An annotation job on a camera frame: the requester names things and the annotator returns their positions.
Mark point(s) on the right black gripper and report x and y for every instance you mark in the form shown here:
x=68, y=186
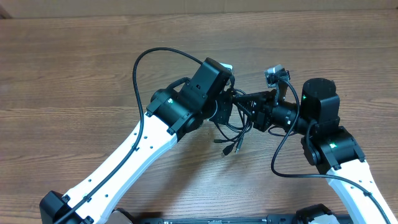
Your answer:
x=261, y=114

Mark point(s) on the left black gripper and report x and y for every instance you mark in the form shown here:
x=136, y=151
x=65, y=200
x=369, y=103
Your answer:
x=226, y=102

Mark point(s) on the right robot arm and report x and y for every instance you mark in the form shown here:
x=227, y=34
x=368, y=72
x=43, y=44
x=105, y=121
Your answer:
x=327, y=145

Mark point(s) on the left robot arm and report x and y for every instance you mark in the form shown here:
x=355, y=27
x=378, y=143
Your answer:
x=173, y=112

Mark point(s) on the cardboard back panel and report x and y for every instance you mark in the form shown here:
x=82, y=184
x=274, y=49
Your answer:
x=22, y=9

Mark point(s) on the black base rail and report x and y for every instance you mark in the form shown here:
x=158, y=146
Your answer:
x=269, y=219

